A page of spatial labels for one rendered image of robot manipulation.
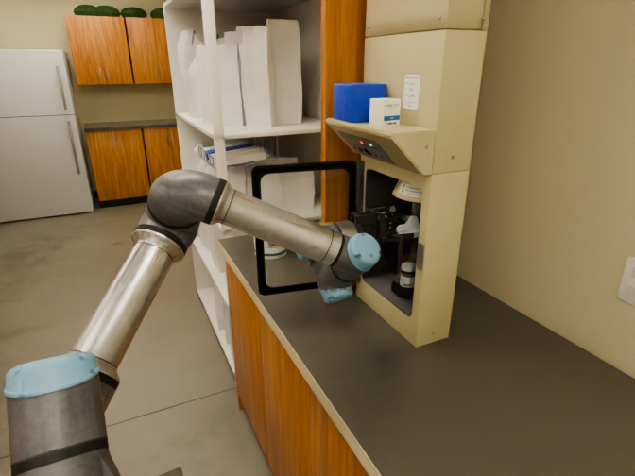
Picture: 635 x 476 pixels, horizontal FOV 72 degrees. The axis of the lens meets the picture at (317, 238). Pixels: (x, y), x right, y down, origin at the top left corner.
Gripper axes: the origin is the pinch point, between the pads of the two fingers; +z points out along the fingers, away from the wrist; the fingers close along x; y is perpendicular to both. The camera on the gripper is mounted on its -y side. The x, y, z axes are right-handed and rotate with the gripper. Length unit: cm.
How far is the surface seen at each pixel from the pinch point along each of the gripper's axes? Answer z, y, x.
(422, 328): -7.0, -22.7, -14.2
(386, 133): -17.8, 28.9, -11.8
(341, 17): -9, 54, 23
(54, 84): -116, 29, 474
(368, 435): -36, -27, -34
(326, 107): -14.8, 31.4, 22.8
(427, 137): -8.6, 27.4, -14.2
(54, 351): -131, -117, 182
